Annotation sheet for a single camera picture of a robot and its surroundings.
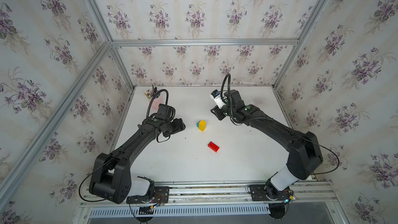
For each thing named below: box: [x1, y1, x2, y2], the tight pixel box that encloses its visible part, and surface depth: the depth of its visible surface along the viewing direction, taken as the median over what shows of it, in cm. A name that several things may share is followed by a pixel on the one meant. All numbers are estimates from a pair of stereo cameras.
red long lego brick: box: [207, 141, 220, 153], surface depth 90 cm
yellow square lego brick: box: [198, 119, 207, 132], surface depth 95 cm
